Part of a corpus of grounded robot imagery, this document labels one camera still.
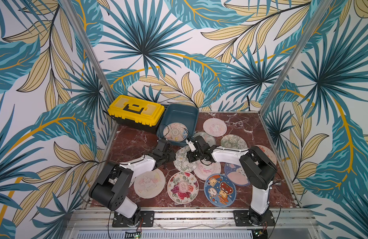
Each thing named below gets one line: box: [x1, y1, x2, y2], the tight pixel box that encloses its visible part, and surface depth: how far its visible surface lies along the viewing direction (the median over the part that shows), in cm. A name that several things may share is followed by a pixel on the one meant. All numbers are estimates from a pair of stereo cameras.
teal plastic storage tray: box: [156, 103, 199, 147], surface depth 112 cm
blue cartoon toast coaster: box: [203, 173, 237, 208], surface depth 85 cm
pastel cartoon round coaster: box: [163, 122, 189, 142], surface depth 109 cm
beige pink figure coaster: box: [133, 168, 166, 199], surface depth 86 cm
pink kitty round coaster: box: [202, 118, 228, 137], surface depth 112 cm
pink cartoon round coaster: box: [193, 159, 222, 181], surface depth 91 cm
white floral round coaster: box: [173, 145, 199, 173], surface depth 94 cm
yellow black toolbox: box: [107, 94, 165, 134], surface depth 100 cm
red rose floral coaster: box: [167, 171, 200, 205], surface depth 85 cm
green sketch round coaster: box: [220, 134, 248, 149], surface depth 105 cm
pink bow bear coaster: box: [255, 144, 277, 166], surface depth 100 cm
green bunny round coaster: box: [193, 131, 217, 146], surface depth 106 cm
